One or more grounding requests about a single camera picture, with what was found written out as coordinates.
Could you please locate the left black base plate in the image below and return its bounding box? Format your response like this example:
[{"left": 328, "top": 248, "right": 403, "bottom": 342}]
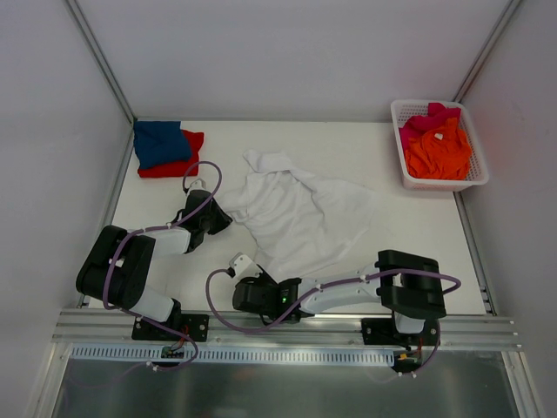
[{"left": 131, "top": 311, "right": 209, "bottom": 342}]

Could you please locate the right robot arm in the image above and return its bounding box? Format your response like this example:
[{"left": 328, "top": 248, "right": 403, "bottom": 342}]
[{"left": 227, "top": 250, "right": 446, "bottom": 345}]

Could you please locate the aluminium mounting rail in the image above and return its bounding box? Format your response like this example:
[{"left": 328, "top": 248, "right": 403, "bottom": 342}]
[{"left": 51, "top": 308, "right": 524, "bottom": 352}]

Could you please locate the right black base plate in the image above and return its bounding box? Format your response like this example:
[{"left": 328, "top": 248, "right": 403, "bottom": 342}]
[{"left": 360, "top": 317, "right": 440, "bottom": 349}]

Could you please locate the aluminium frame post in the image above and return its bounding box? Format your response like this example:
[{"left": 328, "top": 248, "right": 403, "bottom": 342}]
[
  {"left": 453, "top": 0, "right": 524, "bottom": 103},
  {"left": 63, "top": 0, "right": 136, "bottom": 125}
]

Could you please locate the white plastic basket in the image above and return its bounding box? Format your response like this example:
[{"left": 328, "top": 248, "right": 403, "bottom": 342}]
[{"left": 391, "top": 99, "right": 489, "bottom": 192}]

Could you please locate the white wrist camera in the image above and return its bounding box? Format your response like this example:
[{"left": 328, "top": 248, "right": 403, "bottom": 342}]
[
  {"left": 229, "top": 253, "right": 263, "bottom": 280},
  {"left": 187, "top": 179, "right": 207, "bottom": 192}
]

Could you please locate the folded red t shirt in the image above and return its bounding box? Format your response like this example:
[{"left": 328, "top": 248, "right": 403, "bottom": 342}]
[{"left": 137, "top": 130, "right": 205, "bottom": 179}]

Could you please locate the white slotted cable duct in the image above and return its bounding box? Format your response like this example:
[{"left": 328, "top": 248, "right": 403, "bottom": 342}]
[{"left": 70, "top": 343, "right": 395, "bottom": 367}]

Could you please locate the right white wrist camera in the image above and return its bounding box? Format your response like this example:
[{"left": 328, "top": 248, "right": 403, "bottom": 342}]
[{"left": 229, "top": 253, "right": 263, "bottom": 280}]

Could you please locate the folded blue t shirt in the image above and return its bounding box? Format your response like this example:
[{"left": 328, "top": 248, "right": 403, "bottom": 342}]
[{"left": 133, "top": 121, "right": 192, "bottom": 169}]

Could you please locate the right aluminium frame post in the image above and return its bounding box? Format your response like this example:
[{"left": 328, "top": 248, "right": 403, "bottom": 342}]
[{"left": 453, "top": 0, "right": 524, "bottom": 103}]

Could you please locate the orange t shirt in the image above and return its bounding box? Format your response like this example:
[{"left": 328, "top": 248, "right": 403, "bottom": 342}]
[{"left": 404, "top": 118, "right": 472, "bottom": 181}]

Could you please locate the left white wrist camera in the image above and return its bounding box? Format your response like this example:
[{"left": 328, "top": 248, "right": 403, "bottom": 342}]
[{"left": 187, "top": 179, "right": 207, "bottom": 192}]

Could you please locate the pink t shirt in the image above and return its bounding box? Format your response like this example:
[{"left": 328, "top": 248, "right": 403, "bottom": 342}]
[{"left": 399, "top": 102, "right": 461, "bottom": 151}]

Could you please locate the left aluminium frame post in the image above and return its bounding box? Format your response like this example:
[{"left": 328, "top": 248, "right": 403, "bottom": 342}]
[{"left": 63, "top": 0, "right": 136, "bottom": 125}]

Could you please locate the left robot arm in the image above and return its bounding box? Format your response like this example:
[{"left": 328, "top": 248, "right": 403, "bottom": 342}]
[{"left": 76, "top": 189, "right": 232, "bottom": 340}]

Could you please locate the white t shirt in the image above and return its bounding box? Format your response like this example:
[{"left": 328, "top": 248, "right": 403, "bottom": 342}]
[{"left": 218, "top": 150, "right": 378, "bottom": 280}]

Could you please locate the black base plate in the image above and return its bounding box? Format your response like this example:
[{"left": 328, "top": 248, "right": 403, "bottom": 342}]
[
  {"left": 131, "top": 311, "right": 209, "bottom": 342},
  {"left": 360, "top": 317, "right": 440, "bottom": 349}
]

